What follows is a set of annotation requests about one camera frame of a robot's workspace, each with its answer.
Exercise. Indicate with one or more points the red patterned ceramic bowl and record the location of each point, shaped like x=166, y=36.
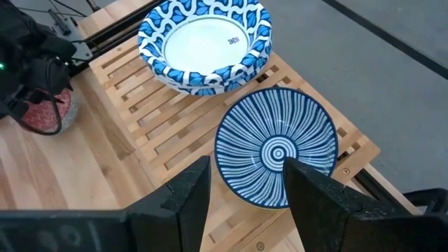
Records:
x=45, y=113

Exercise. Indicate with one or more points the slatted wooden shelf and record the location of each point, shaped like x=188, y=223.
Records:
x=168, y=129

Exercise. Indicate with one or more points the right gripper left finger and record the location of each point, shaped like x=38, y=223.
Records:
x=175, y=220

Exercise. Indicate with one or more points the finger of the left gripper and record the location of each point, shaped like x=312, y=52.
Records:
x=43, y=97
x=14, y=109

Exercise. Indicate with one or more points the navy striped ceramic bowl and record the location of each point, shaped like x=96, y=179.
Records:
x=259, y=140

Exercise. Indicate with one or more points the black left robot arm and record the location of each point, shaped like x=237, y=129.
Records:
x=17, y=17

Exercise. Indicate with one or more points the blue patterned paper bowl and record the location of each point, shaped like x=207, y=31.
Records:
x=206, y=45
x=206, y=92

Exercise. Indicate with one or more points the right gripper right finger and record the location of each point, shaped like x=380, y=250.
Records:
x=332, y=220

